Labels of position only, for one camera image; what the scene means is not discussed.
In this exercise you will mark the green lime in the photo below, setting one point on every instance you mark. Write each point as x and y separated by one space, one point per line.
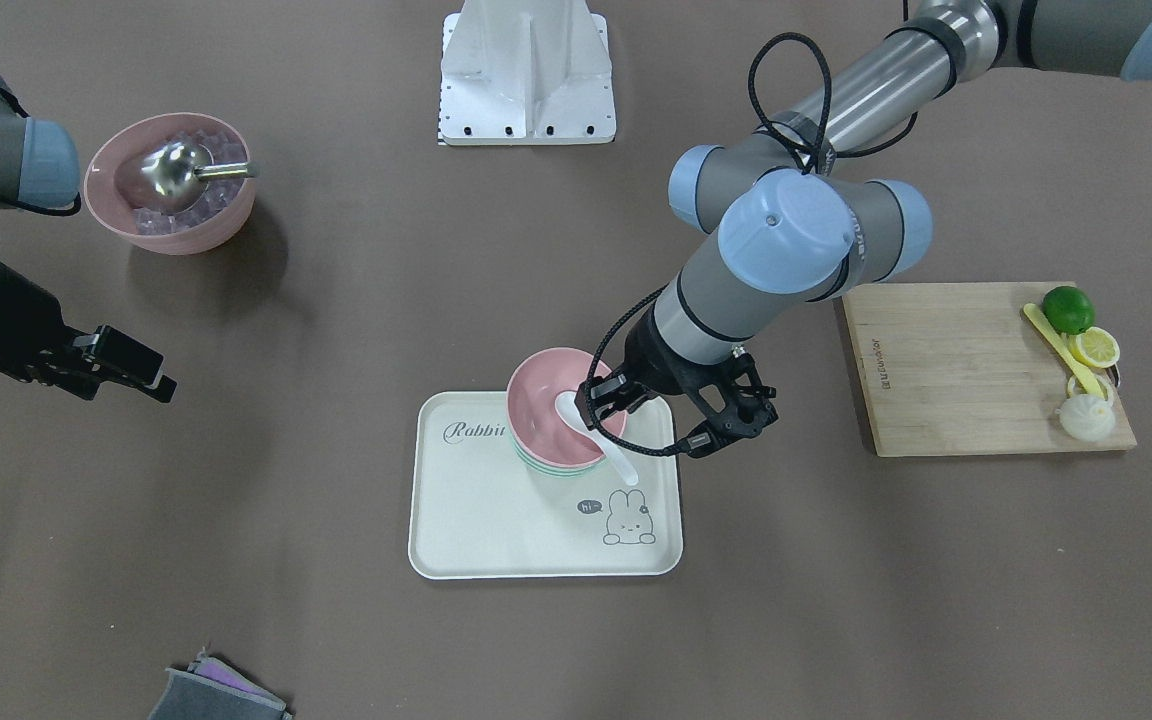
1069 310

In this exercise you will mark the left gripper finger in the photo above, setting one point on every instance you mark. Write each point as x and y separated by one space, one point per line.
600 414
615 388

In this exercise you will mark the cream serving tray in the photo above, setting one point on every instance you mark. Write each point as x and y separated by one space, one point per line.
480 511

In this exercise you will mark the grey folded cloth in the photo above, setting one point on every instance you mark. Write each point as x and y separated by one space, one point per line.
210 688

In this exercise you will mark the white steamed bun toy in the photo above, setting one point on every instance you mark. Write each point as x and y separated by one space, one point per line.
1088 418

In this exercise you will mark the wooden cutting board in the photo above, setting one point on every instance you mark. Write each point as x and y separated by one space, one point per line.
957 369

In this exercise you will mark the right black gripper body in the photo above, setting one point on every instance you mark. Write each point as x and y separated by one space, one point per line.
20 328

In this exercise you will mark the small pink bowl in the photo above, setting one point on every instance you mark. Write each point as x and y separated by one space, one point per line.
531 417

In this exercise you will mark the large pink bowl with ice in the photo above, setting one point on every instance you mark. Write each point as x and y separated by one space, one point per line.
222 210

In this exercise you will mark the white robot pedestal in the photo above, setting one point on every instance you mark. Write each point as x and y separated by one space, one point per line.
526 73

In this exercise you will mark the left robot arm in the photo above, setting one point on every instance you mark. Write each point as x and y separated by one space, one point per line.
780 229

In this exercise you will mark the metal ice scoop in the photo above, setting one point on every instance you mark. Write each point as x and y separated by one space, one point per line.
172 178

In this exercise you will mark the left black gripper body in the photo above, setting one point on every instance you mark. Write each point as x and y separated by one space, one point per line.
658 362

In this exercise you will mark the stacked green bowls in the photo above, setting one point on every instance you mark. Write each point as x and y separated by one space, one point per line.
553 470

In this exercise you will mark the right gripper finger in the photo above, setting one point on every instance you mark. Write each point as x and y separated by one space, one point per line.
162 389
109 346

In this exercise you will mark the lemon slice front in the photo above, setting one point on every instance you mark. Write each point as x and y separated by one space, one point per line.
1095 347

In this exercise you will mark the white ceramic spoon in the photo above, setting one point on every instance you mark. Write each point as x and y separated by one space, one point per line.
566 408

